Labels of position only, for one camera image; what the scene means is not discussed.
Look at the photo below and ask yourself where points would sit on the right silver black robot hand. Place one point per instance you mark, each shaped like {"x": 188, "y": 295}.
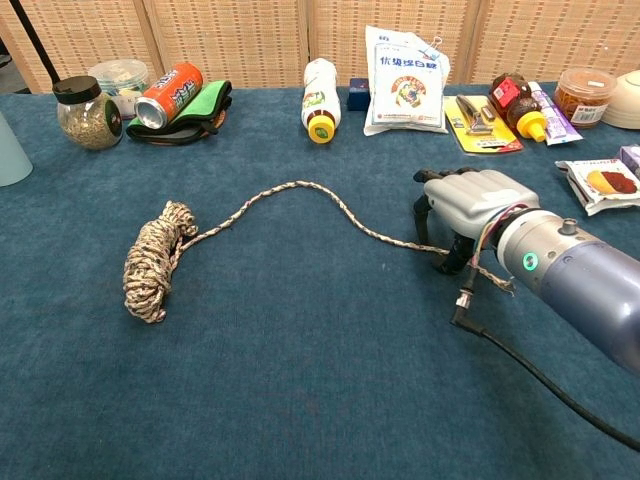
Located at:
{"x": 475, "y": 200}

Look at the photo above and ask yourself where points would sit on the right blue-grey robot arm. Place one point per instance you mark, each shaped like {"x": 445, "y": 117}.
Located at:
{"x": 590, "y": 280}

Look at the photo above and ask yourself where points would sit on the pale blue cup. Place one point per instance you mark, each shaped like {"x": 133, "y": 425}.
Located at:
{"x": 12, "y": 160}

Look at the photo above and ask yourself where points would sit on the razor on yellow card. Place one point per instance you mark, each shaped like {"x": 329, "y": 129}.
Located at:
{"x": 480, "y": 135}

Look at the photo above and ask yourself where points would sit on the brown honey bottle yellow cap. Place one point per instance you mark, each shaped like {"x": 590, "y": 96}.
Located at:
{"x": 520, "y": 107}

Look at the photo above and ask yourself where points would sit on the purple white tube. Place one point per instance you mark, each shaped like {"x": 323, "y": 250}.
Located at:
{"x": 560, "y": 125}

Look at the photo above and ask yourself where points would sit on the white sugar bag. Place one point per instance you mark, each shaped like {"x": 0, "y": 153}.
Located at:
{"x": 407, "y": 90}

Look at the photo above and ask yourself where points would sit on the white snack packet pie picture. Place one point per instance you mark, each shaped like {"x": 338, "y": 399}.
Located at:
{"x": 605, "y": 185}

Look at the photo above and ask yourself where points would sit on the clear tub orange snack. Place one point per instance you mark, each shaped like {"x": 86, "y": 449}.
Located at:
{"x": 585, "y": 97}

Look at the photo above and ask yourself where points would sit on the small dark blue box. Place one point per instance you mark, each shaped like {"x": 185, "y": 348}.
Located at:
{"x": 357, "y": 95}

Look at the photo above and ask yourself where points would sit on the metal binder clip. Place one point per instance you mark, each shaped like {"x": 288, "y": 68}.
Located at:
{"x": 436, "y": 46}

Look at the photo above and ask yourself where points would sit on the purple white drink carton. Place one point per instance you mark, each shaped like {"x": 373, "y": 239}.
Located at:
{"x": 632, "y": 157}

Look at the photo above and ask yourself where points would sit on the cream bowl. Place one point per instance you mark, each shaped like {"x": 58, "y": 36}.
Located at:
{"x": 627, "y": 100}

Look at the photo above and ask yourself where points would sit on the white bottle yellow cap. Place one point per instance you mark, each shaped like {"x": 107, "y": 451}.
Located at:
{"x": 320, "y": 95}

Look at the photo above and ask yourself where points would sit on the blue table cover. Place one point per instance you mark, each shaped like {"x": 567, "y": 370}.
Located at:
{"x": 300, "y": 390}

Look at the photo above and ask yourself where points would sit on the brown round coaster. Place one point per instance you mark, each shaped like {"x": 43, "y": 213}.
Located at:
{"x": 221, "y": 119}

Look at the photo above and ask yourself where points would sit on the green cloth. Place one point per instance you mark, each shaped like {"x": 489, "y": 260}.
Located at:
{"x": 207, "y": 97}

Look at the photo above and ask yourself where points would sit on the bamboo folding screen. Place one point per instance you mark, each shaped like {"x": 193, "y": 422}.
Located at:
{"x": 225, "y": 40}

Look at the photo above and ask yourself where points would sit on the orange soda can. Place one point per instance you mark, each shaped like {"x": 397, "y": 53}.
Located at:
{"x": 172, "y": 92}

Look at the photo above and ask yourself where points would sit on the clear plastic tub with items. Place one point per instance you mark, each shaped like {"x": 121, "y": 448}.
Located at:
{"x": 120, "y": 75}

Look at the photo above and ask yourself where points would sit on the glass jar black lid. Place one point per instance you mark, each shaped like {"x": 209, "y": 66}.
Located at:
{"x": 90, "y": 125}

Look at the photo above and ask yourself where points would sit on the black stand pole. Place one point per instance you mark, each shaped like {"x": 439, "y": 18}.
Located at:
{"x": 30, "y": 32}

